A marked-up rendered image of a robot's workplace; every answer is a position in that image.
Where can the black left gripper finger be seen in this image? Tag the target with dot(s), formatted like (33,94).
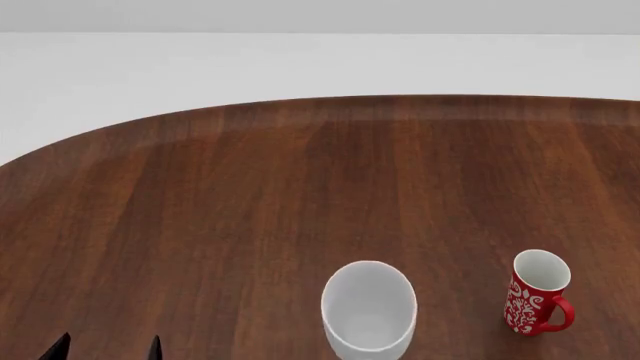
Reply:
(57,349)
(155,350)

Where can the plain white mug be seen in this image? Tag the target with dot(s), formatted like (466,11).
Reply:
(369,311)

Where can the red white-patterned mug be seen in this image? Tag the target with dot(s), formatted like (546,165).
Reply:
(525,303)

